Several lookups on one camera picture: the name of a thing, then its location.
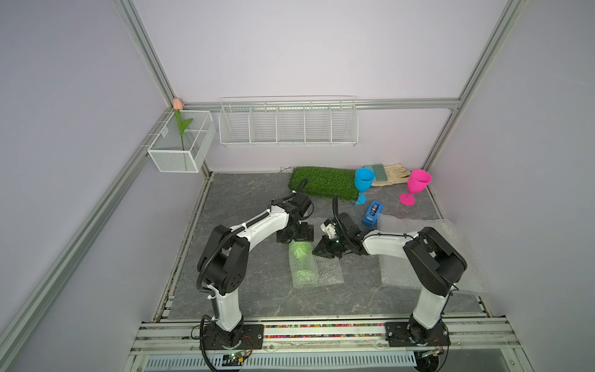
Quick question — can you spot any beige work glove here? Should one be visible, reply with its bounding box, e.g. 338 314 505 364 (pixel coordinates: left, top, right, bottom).
366 164 412 187

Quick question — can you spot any aluminium front rail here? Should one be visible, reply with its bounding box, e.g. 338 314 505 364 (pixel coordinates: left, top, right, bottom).
130 316 521 355

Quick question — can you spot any blue plastic wine glass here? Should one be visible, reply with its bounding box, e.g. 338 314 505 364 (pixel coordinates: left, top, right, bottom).
354 167 375 205

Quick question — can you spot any white vent grille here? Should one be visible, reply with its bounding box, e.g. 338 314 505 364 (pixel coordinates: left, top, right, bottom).
144 350 417 371

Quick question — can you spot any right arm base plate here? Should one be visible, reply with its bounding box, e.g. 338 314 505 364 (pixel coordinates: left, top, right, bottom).
385 321 451 347

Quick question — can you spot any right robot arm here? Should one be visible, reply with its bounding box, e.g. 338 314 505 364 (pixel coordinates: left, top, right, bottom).
313 195 468 348

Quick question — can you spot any green plastic wine glass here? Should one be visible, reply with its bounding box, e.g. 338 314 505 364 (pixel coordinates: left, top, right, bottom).
289 242 319 288

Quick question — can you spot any pink plastic wine glass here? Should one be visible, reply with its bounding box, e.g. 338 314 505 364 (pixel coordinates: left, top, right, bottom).
399 169 432 206

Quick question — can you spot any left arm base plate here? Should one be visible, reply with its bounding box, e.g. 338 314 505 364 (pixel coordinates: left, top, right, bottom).
199 323 264 350

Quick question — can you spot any white mesh corner basket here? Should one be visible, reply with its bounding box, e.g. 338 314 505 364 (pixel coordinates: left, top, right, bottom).
147 110 216 174

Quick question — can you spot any white wire wall basket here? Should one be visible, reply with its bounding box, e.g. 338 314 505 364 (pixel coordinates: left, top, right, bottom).
218 95 359 147

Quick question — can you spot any blue tape dispenser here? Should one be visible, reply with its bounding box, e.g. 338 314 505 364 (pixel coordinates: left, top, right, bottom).
363 201 384 228

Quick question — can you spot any bubble wrap sheet stack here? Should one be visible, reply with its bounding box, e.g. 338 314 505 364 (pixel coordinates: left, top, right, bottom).
377 215 489 295

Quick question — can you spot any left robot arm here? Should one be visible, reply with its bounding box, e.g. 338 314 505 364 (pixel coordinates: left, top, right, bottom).
196 178 314 348

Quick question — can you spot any green artificial grass mat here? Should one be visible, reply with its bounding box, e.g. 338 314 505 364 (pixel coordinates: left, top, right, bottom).
288 167 359 202

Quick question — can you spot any artificial tulip flower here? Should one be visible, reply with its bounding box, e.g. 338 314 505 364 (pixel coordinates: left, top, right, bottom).
172 98 194 150

